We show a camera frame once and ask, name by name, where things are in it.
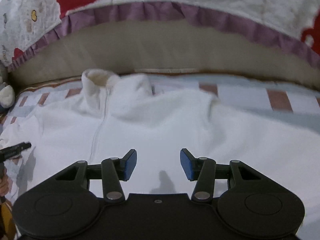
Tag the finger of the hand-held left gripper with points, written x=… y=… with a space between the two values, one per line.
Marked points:
x=15 y=150

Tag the beige bed base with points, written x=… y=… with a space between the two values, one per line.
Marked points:
x=150 y=47

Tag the person's left hand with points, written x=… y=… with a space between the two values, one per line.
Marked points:
x=3 y=186

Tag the white fleece jacket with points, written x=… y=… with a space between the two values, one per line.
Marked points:
x=162 y=120

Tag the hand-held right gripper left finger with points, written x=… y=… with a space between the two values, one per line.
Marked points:
x=131 y=164

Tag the checkered rug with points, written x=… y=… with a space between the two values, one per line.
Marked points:
x=250 y=97

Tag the grey bunny plush toy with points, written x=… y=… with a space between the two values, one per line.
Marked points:
x=6 y=97

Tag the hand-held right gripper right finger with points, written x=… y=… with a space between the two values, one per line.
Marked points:
x=186 y=164

